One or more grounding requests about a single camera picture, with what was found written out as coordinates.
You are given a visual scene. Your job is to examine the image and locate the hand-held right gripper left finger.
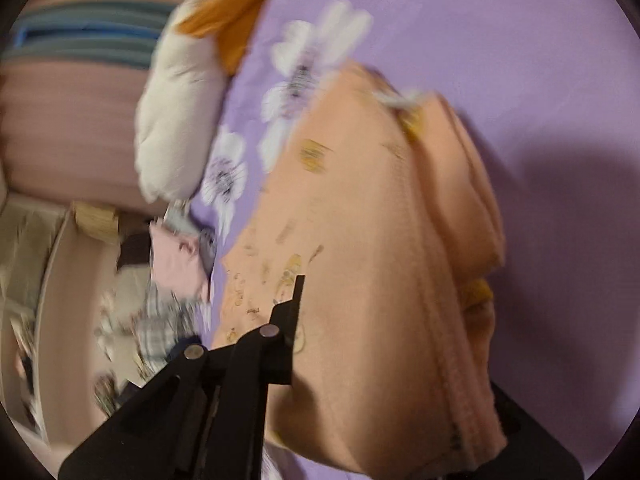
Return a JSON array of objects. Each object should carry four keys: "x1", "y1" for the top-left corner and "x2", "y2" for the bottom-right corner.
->
[{"x1": 58, "y1": 274, "x2": 306, "y2": 480}]

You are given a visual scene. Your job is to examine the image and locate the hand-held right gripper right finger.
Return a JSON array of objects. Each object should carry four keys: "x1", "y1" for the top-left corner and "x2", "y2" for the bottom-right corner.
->
[{"x1": 450, "y1": 382, "x2": 586, "y2": 480}]

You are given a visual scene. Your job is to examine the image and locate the orange printed baby garment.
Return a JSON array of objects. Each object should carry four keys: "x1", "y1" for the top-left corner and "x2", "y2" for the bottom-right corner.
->
[{"x1": 212, "y1": 60, "x2": 507, "y2": 477}]

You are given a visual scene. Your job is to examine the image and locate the pink folded top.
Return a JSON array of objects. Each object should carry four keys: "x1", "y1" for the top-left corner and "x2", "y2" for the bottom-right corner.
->
[{"x1": 149, "y1": 222, "x2": 212, "y2": 302}]

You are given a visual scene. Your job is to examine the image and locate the beige pillow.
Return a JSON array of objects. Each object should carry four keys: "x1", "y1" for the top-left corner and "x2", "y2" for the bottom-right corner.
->
[{"x1": 116, "y1": 265, "x2": 152, "y2": 313}]

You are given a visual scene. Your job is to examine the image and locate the dark brown cushion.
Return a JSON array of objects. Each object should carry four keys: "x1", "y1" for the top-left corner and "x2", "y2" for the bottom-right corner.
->
[{"x1": 119, "y1": 237, "x2": 152, "y2": 267}]

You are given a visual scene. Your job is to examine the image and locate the yellow fringed cloth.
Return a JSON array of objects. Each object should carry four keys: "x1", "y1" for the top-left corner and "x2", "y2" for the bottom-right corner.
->
[{"x1": 73, "y1": 201, "x2": 120, "y2": 247}]

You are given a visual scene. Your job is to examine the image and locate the white duck plush pillow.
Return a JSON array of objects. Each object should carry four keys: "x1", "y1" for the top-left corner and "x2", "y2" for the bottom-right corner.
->
[{"x1": 134, "y1": 0, "x2": 287, "y2": 205}]

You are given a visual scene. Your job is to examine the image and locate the blue-grey curtain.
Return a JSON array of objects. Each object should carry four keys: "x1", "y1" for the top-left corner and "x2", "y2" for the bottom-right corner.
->
[
  {"x1": 5, "y1": 40, "x2": 162, "y2": 69},
  {"x1": 22, "y1": 0, "x2": 174, "y2": 29}
]

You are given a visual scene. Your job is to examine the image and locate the window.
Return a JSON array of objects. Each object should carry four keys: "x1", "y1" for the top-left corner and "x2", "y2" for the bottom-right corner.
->
[{"x1": 12, "y1": 26, "x2": 107, "y2": 44}]

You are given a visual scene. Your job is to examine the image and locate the purple floral blanket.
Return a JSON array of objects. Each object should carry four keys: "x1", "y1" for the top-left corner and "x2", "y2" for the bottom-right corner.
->
[{"x1": 190, "y1": 0, "x2": 640, "y2": 480}]

